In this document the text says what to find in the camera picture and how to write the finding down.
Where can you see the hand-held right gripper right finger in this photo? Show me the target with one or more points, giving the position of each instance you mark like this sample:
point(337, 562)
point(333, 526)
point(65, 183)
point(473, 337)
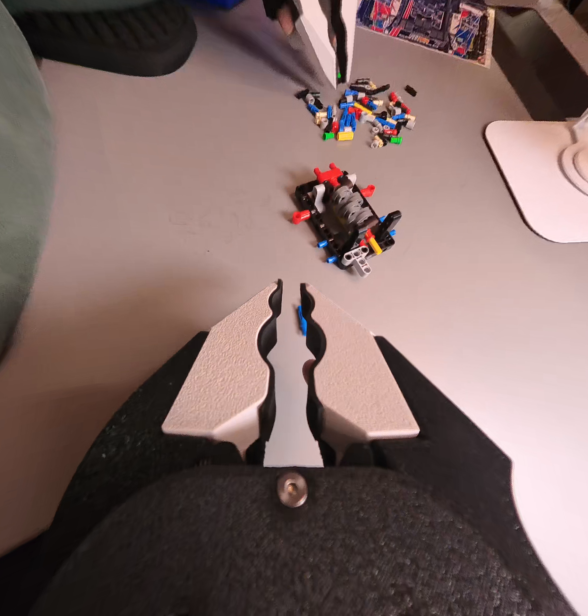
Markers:
point(361, 385)

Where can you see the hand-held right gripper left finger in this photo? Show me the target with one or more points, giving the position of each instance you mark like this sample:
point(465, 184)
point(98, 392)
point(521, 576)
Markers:
point(217, 385)

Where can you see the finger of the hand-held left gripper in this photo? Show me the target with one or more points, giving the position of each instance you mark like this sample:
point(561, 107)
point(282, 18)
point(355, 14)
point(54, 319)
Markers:
point(318, 29)
point(350, 29)

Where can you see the pile of lego pieces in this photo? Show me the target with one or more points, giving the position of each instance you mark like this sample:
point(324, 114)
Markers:
point(351, 115)

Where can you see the blue lego pin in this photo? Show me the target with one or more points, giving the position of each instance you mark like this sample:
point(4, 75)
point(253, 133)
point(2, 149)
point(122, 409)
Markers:
point(301, 320)

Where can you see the black frame lego model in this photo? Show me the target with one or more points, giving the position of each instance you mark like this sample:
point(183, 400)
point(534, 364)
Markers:
point(342, 211)

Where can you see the lego sticker sheet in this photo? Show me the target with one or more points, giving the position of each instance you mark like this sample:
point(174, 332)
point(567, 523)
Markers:
point(419, 24)

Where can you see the person's left hand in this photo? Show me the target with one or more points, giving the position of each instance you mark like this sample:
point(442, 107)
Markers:
point(288, 19)

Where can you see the white book stand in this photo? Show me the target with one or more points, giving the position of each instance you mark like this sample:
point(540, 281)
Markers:
point(525, 168)

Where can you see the person's green sweatshirt torso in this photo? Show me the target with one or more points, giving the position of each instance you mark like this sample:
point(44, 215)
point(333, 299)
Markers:
point(14, 192)

